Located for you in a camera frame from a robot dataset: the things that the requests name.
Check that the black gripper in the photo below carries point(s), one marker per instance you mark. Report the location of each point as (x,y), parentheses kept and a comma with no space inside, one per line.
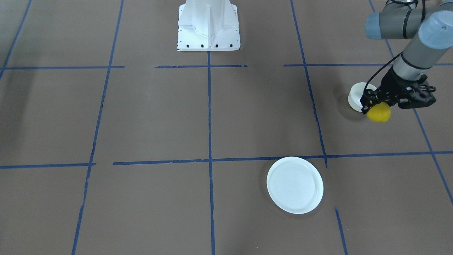
(390,84)

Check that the yellow lemon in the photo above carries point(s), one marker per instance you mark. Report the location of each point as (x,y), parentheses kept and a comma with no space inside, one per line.
(379,113)

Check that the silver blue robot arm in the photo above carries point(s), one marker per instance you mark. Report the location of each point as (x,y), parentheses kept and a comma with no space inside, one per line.
(430,34)

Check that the white bowl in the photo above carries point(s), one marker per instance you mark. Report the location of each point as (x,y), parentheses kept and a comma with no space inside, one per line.
(355,95)

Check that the white round plate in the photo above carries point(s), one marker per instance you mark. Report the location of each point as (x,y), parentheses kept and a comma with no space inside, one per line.
(295,185)

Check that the white pedestal column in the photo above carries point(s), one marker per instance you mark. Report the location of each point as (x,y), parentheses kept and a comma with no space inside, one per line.
(208,25)

